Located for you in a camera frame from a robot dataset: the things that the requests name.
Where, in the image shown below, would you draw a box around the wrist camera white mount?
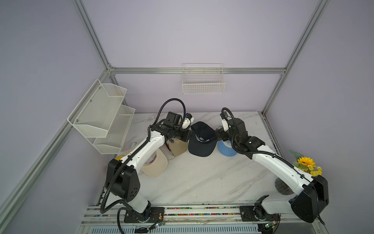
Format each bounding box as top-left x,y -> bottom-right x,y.
182,113 -> 194,130
220,114 -> 229,132

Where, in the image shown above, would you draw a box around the light blue baseball cap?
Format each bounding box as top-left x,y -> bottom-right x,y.
218,140 -> 237,157

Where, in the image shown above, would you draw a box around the left black corrugated cable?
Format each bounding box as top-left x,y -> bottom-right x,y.
100,98 -> 187,234

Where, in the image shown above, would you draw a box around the khaki tan baseball cap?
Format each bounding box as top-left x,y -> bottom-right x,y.
167,138 -> 188,157

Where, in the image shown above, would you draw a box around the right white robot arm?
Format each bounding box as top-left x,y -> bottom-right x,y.
216,117 -> 329,223

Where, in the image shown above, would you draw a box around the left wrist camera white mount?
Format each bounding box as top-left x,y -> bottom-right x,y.
182,113 -> 194,130

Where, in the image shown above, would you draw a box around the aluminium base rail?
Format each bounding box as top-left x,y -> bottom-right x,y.
78,204 -> 328,234

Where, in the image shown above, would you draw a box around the white mesh two-tier shelf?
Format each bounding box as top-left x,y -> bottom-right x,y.
67,80 -> 135,155

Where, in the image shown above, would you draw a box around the yellow object behind arm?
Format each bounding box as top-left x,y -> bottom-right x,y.
115,155 -> 124,161

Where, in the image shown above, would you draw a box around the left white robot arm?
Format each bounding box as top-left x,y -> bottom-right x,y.
99,112 -> 193,222

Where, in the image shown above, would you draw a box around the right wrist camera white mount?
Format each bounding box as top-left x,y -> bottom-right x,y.
220,114 -> 229,132

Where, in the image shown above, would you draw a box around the white wire wall basket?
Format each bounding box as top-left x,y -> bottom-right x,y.
182,63 -> 226,95

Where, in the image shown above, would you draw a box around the beige baseball cap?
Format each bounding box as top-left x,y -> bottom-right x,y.
137,149 -> 168,177

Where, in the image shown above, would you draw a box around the dark navy baseball cap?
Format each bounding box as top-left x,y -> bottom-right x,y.
188,121 -> 218,158

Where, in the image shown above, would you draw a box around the sunflower bouquet in vase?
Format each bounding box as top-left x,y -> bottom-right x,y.
275,150 -> 322,196

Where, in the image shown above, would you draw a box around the aluminium frame rails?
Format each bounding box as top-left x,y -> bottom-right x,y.
1,1 -> 317,204

